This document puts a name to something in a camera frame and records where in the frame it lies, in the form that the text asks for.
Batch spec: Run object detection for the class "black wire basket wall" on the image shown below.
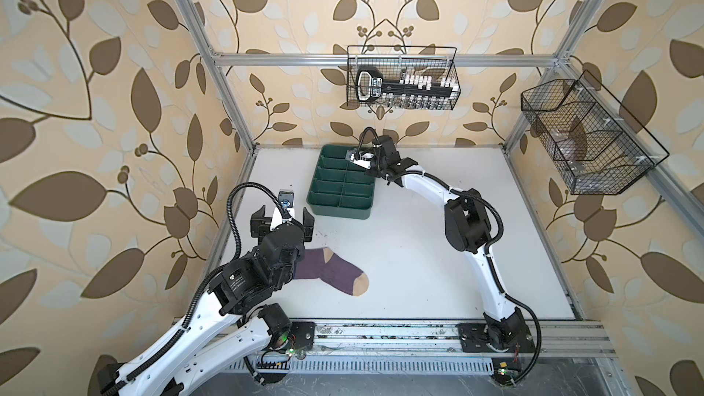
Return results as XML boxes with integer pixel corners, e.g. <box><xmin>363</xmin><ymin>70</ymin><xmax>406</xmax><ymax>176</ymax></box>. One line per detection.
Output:
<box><xmin>521</xmin><ymin>71</ymin><xmax>670</xmax><ymax>195</ymax></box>
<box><xmin>346</xmin><ymin>44</ymin><xmax>461</xmax><ymax>111</ymax></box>

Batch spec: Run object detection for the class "black tool in basket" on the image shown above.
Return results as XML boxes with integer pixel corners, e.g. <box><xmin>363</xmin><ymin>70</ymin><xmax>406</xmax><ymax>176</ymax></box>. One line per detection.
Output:
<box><xmin>352</xmin><ymin>66</ymin><xmax>460</xmax><ymax>103</ymax></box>

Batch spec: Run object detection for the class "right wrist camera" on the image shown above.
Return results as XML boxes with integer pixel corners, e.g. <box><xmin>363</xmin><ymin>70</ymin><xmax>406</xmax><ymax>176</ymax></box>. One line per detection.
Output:
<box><xmin>346</xmin><ymin>148</ymin><xmax>376</xmax><ymax>171</ymax></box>

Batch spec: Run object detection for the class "black wire basket right wall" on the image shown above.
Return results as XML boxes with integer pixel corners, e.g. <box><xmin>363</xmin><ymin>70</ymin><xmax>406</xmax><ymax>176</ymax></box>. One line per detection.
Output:
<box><xmin>521</xmin><ymin>71</ymin><xmax>670</xmax><ymax>195</ymax></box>

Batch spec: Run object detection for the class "green divided plastic tray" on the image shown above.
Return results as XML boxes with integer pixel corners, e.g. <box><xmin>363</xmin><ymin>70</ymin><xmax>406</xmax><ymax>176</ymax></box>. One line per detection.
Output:
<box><xmin>306</xmin><ymin>144</ymin><xmax>376</xmax><ymax>220</ymax></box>

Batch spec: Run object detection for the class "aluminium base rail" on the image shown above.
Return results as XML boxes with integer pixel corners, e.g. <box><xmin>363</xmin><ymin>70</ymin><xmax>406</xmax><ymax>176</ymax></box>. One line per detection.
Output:
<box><xmin>158</xmin><ymin>317</ymin><xmax>617</xmax><ymax>378</ymax></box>

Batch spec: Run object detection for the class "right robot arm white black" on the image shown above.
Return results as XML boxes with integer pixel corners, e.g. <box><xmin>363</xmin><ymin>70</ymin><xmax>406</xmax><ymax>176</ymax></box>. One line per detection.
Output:
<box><xmin>346</xmin><ymin>135</ymin><xmax>530</xmax><ymax>352</ymax></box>

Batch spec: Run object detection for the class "purple sock beige toe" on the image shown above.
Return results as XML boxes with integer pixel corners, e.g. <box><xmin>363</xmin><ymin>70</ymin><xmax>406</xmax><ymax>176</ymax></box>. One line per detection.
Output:
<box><xmin>294</xmin><ymin>247</ymin><xmax>370</xmax><ymax>296</ymax></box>

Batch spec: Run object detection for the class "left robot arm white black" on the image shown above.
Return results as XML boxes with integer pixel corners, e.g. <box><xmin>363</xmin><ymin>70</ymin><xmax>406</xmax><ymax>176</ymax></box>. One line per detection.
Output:
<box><xmin>97</xmin><ymin>183</ymin><xmax>315</xmax><ymax>395</ymax></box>

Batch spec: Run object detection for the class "black wire basket back wall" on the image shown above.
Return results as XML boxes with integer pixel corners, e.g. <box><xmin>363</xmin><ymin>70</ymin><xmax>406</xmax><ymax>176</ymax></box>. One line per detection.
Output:
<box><xmin>346</xmin><ymin>44</ymin><xmax>461</xmax><ymax>111</ymax></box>

